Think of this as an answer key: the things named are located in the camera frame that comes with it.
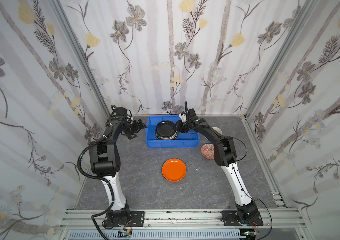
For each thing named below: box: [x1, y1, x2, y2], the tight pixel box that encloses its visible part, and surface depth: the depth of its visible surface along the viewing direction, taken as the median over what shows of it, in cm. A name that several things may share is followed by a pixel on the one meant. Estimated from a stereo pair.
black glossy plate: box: [155, 120, 179, 141], surface depth 106 cm
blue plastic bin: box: [145, 115, 201, 148], surface depth 103 cm
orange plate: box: [161, 158, 187, 182], surface depth 92 cm
